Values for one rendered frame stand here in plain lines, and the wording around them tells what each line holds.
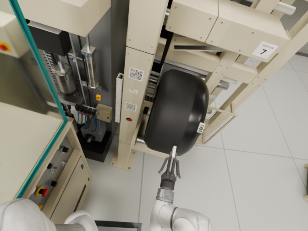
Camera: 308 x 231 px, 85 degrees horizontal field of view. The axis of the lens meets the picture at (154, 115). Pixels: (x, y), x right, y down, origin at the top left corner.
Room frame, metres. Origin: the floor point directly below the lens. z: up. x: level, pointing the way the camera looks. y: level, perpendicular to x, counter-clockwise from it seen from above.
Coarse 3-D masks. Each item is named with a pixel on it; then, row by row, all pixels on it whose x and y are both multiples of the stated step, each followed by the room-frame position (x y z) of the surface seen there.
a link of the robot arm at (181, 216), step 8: (176, 208) 0.15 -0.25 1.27; (184, 208) 0.16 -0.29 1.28; (176, 216) 0.11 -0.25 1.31; (184, 216) 0.12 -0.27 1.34; (192, 216) 0.13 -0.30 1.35; (200, 216) 0.14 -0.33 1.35; (176, 224) 0.08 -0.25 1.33; (184, 224) 0.09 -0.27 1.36; (192, 224) 0.10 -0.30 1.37; (200, 224) 0.11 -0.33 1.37; (208, 224) 0.12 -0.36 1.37
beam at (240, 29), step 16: (176, 0) 0.92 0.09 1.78; (192, 0) 0.98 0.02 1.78; (208, 0) 1.05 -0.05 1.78; (224, 0) 1.13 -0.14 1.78; (176, 16) 0.91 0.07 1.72; (192, 16) 0.91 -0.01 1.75; (208, 16) 0.92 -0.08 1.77; (224, 16) 0.94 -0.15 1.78; (240, 16) 1.00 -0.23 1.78; (256, 16) 1.08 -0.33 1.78; (272, 16) 1.16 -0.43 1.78; (176, 32) 0.91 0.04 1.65; (192, 32) 0.91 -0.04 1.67; (208, 32) 0.92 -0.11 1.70; (224, 32) 0.93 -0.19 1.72; (240, 32) 0.93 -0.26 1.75; (256, 32) 0.94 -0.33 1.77; (272, 32) 0.96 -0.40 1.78; (224, 48) 0.93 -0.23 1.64; (240, 48) 0.94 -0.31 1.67
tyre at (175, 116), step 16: (160, 80) 0.91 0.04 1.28; (176, 80) 0.75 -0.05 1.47; (192, 80) 0.80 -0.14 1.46; (160, 96) 0.64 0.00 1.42; (176, 96) 0.65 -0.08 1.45; (192, 96) 0.68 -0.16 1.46; (208, 96) 0.75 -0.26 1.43; (160, 112) 0.55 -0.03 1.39; (176, 112) 0.57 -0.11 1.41; (192, 112) 0.60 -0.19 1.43; (160, 128) 0.49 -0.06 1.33; (176, 128) 0.52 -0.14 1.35; (192, 128) 0.54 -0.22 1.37; (160, 144) 0.46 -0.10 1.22; (176, 144) 0.47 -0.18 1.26; (192, 144) 0.51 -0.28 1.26
